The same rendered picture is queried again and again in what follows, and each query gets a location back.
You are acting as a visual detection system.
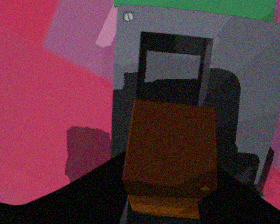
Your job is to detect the grey tray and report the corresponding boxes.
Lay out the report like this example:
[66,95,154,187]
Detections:
[109,0,280,198]

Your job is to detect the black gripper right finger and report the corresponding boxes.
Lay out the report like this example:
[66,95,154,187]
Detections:
[197,167,280,224]

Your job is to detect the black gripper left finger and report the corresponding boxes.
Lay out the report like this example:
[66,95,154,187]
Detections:
[0,151,128,224]

